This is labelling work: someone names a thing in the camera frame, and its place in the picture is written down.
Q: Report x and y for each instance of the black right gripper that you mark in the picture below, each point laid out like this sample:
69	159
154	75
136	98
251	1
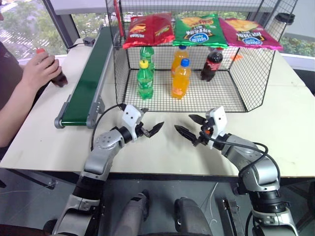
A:
206	134

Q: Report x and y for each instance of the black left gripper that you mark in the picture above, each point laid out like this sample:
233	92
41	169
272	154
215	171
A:
142	130

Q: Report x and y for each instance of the cola bottle red cap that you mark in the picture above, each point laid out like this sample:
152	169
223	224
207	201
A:
211	66
59	79

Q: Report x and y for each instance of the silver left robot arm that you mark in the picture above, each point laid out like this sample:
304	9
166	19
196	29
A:
97	162

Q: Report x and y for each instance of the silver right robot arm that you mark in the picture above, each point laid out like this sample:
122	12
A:
261	172

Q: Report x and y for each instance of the person's right forearm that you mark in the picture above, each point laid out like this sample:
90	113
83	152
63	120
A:
17	110

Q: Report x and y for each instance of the green conveyor belt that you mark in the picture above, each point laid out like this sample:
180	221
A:
86	83

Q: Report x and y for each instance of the person's right hand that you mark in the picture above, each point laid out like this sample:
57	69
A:
39	71

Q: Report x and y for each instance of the green soda bottle yellow cap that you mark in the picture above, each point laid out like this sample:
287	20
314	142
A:
145	82

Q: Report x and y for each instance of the orange soda bottle blue cap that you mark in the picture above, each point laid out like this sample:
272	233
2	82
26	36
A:
180	82
179	57

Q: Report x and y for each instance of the red chips bag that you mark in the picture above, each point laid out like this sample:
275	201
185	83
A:
150	30

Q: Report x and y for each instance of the green chips bag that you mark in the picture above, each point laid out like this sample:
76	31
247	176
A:
199	30

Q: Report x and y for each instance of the black power adapter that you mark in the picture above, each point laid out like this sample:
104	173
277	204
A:
88	41

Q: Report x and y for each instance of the red hanging strip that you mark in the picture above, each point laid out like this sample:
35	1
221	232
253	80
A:
118	17

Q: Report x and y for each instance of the pink chips bag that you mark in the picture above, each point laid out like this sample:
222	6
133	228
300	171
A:
248	34

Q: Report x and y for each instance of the cup with black lid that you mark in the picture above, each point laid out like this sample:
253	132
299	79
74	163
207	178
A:
280	24

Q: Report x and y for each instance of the person's dark shirt torso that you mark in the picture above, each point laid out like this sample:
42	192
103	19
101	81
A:
8	73

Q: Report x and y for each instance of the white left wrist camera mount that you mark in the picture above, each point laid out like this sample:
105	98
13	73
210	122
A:
131	116

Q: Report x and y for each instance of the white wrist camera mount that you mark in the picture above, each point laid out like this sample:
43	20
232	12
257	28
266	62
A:
131	116
219	120

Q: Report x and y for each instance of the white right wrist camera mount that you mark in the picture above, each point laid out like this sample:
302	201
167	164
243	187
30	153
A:
219	120

